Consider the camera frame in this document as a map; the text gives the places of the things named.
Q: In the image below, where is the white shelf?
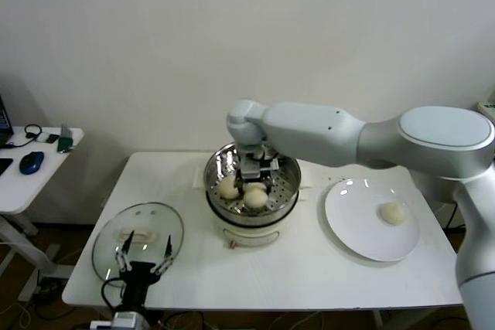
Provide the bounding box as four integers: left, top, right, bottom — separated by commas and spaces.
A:
476, 100, 495, 118

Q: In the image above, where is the glass pot lid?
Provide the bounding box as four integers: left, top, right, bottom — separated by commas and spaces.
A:
91, 201, 186, 290

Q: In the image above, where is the perforated steel steamer basket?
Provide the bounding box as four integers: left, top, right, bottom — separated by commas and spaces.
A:
192, 138, 313, 227

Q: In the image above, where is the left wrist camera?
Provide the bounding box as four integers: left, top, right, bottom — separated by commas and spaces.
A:
89, 308, 141, 330

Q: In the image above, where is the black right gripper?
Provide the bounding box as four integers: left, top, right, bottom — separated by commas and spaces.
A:
234, 158, 276, 197

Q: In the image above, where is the dark laptop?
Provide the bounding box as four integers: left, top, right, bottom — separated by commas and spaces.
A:
0, 96, 15, 149

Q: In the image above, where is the black looped cable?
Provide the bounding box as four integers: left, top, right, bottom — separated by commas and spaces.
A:
1, 124, 43, 150

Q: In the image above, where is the white electric cooking pot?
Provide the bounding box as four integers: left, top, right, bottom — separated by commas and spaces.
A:
193, 175, 312, 250

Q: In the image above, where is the blue computer mouse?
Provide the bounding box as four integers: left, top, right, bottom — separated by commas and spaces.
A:
18, 151, 45, 175

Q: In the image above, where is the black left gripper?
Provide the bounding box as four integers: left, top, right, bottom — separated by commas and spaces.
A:
114, 230, 173, 310

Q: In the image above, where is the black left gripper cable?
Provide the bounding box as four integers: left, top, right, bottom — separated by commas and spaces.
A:
101, 276, 125, 308

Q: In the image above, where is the black hanging cable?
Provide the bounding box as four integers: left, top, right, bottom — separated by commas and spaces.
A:
444, 202, 461, 230

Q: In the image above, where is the white round plate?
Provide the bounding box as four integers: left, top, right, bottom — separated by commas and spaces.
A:
323, 178, 422, 263

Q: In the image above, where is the green box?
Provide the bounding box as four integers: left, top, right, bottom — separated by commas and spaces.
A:
56, 124, 75, 155

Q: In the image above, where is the white side table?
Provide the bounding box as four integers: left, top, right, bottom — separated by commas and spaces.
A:
0, 127, 84, 304

